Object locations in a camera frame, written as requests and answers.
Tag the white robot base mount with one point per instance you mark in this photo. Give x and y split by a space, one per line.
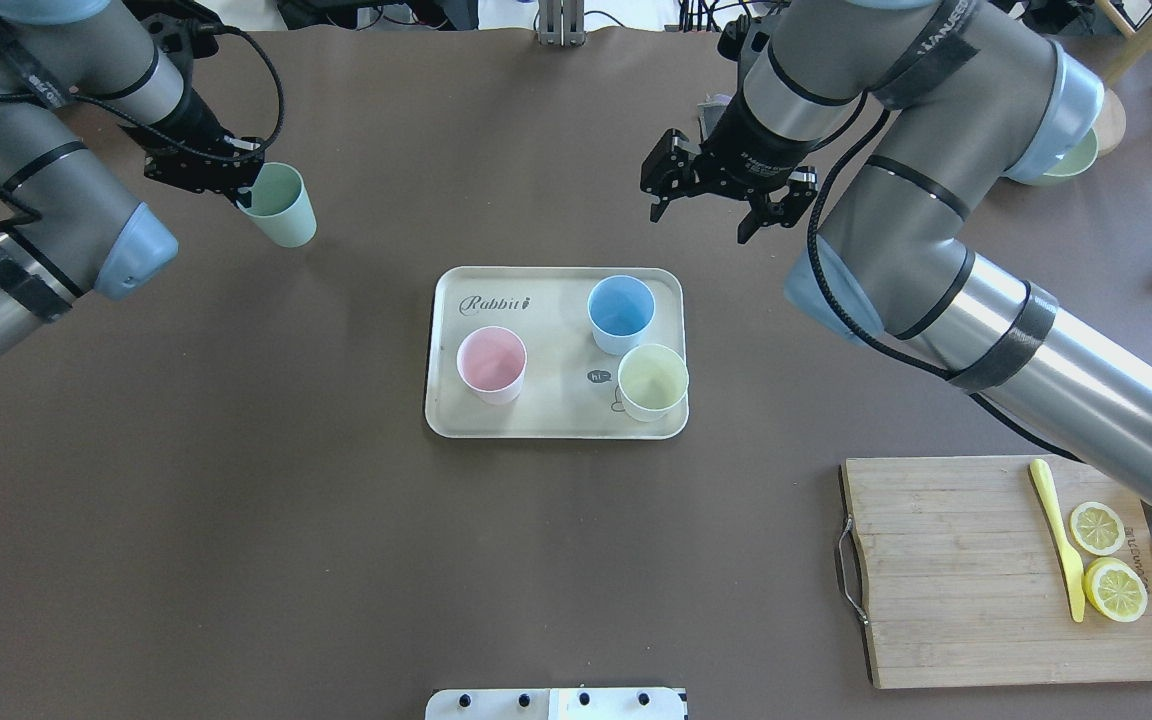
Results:
559 703

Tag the pink plastic cup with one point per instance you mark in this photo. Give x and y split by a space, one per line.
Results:
492 363

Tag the cream rabbit tray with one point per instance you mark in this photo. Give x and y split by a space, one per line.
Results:
569 389

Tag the dark grey folded cloth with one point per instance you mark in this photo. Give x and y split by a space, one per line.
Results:
710 112

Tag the light blue plastic cup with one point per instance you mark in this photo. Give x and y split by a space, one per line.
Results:
620 311

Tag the wooden cutting board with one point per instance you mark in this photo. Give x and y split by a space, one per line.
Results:
959 584

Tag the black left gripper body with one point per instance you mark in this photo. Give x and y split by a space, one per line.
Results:
194 124

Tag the lemon half slice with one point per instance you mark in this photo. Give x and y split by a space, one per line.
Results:
1115 590
1096 528

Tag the aluminium frame post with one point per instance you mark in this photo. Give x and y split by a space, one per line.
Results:
561 23

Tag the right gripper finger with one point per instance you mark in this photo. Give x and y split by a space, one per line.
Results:
801 193
668 171

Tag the pale yellow plastic cup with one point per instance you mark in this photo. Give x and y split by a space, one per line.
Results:
653 380

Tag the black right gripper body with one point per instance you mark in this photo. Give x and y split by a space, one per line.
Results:
742 143

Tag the green ceramic bowl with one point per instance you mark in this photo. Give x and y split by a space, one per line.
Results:
1074 162

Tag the mint green plastic cup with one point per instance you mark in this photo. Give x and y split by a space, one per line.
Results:
279 205

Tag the wooden mug tree stand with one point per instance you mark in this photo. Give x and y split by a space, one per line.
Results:
1110 125

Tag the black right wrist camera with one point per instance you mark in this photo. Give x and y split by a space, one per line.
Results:
744 38

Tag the yellow plastic knife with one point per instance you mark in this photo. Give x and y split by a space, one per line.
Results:
1070 561

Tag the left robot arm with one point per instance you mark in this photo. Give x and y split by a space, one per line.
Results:
75 228

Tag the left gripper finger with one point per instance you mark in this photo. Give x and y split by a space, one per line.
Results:
231 179
247 151

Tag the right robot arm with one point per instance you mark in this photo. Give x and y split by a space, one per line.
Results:
973 96

